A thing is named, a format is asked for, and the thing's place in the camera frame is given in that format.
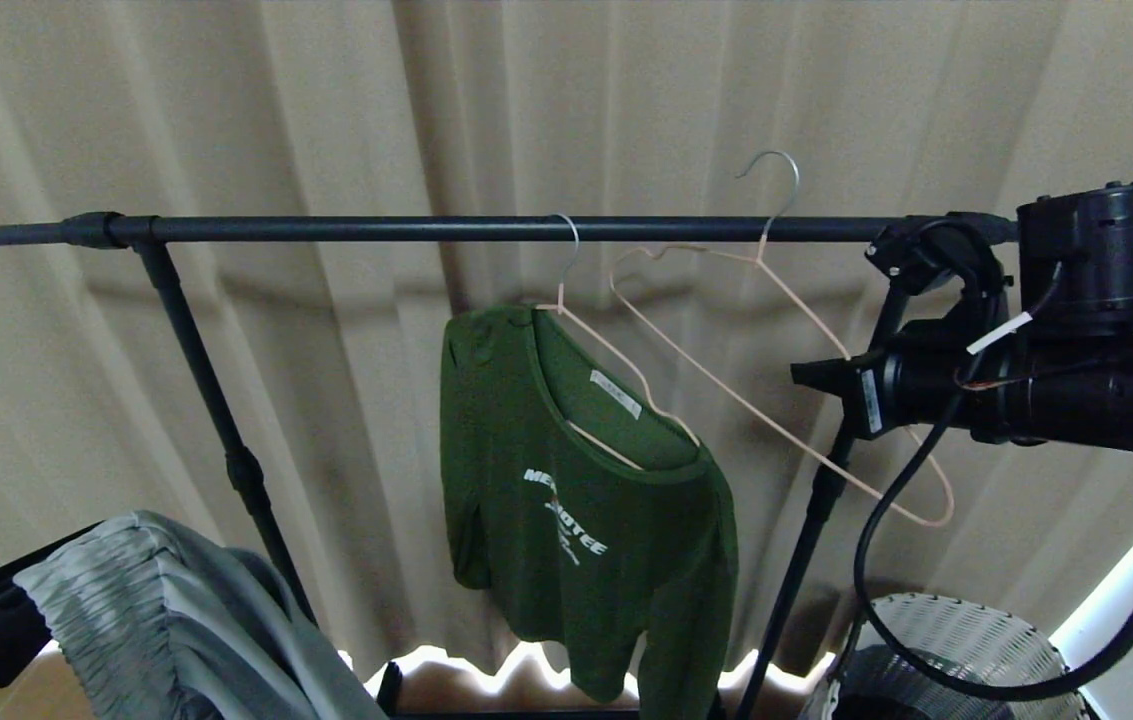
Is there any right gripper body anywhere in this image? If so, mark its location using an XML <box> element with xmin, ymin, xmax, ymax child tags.
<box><xmin>844</xmin><ymin>343</ymin><xmax>1019</xmax><ymax>442</ymax></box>

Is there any pale grey garment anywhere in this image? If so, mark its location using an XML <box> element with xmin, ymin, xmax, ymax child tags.
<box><xmin>14</xmin><ymin>510</ymin><xmax>389</xmax><ymax>720</ymax></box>

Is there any pink clothes hanger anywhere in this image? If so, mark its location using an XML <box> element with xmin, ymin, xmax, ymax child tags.
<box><xmin>609</xmin><ymin>150</ymin><xmax>957</xmax><ymax>529</ymax></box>
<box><xmin>534</xmin><ymin>213</ymin><xmax>704</xmax><ymax>473</ymax></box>

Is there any green long-sleeved shirt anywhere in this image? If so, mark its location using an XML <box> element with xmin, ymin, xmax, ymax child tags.
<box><xmin>439</xmin><ymin>305</ymin><xmax>740</xmax><ymax>720</ymax></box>

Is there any white laundry basket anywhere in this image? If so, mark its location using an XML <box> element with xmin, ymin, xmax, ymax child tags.
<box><xmin>801</xmin><ymin>593</ymin><xmax>1099</xmax><ymax>720</ymax></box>

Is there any black clothes rack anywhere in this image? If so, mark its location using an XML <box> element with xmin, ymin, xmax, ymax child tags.
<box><xmin>0</xmin><ymin>210</ymin><xmax>1133</xmax><ymax>720</ymax></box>

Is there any beige curtain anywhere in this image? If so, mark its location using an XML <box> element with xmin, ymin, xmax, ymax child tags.
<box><xmin>0</xmin><ymin>0</ymin><xmax>1133</xmax><ymax>701</ymax></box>

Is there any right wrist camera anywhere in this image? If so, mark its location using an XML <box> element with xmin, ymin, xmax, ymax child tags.
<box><xmin>864</xmin><ymin>218</ymin><xmax>1014</xmax><ymax>351</ymax></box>

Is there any black cable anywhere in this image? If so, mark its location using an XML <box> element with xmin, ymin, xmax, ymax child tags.
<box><xmin>852</xmin><ymin>220</ymin><xmax>1133</xmax><ymax>703</ymax></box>

